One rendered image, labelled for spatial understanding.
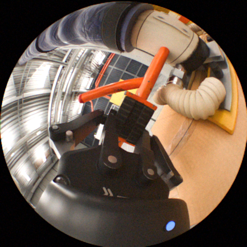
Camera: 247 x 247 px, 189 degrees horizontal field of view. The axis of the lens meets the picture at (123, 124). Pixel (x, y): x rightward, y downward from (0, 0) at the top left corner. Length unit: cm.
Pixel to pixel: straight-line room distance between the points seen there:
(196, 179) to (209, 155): 4
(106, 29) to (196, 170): 30
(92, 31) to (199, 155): 32
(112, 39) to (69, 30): 15
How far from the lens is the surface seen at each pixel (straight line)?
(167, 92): 16
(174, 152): 21
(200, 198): 16
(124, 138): 15
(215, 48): 24
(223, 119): 15
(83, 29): 24
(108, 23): 19
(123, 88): 17
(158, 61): 17
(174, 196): 69
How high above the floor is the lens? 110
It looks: 5 degrees down
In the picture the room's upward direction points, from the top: 65 degrees counter-clockwise
